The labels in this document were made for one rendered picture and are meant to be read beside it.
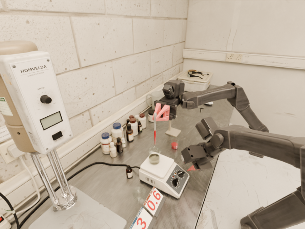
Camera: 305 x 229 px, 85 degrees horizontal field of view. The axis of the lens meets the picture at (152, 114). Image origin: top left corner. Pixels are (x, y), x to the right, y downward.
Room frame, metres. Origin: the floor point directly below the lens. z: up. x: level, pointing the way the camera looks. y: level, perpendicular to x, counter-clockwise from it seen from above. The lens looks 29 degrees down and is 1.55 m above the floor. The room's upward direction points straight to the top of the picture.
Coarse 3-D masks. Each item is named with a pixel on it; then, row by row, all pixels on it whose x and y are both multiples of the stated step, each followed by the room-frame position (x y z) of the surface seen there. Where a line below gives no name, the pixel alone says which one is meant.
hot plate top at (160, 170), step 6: (162, 156) 0.60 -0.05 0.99; (144, 162) 0.56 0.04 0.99; (162, 162) 0.56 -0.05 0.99; (168, 162) 0.56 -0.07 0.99; (144, 168) 0.52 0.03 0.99; (150, 168) 0.52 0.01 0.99; (156, 168) 0.52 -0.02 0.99; (162, 168) 0.52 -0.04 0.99; (168, 168) 0.52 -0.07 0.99; (156, 174) 0.49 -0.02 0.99; (162, 174) 0.49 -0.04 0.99
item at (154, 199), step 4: (152, 192) 0.44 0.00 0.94; (156, 192) 0.45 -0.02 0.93; (152, 196) 0.43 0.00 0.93; (156, 196) 0.43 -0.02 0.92; (160, 196) 0.44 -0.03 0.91; (148, 200) 0.41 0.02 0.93; (152, 200) 0.41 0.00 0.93; (156, 200) 0.42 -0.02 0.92; (148, 204) 0.39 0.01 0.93; (152, 204) 0.40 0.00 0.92; (156, 204) 0.41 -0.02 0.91; (148, 208) 0.38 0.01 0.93; (152, 208) 0.39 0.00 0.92; (152, 212) 0.38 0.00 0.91
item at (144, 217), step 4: (144, 212) 0.36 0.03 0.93; (140, 216) 0.35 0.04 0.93; (144, 216) 0.35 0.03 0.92; (148, 216) 0.36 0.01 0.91; (140, 220) 0.34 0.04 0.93; (144, 220) 0.34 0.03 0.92; (148, 220) 0.35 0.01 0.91; (136, 224) 0.32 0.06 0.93; (140, 224) 0.32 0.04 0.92; (144, 224) 0.33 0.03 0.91; (132, 228) 0.31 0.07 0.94; (136, 228) 0.31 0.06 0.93; (140, 228) 0.31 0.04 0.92; (144, 228) 0.32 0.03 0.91
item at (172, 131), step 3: (171, 120) 0.93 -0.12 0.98; (168, 129) 0.93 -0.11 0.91; (171, 129) 0.94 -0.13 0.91; (174, 129) 0.94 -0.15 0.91; (177, 129) 0.94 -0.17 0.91; (168, 132) 0.91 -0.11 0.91; (171, 132) 0.91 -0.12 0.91; (174, 132) 0.91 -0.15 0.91; (177, 132) 0.91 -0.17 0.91; (171, 135) 0.88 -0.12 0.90; (174, 135) 0.87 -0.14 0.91; (177, 135) 0.88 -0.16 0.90
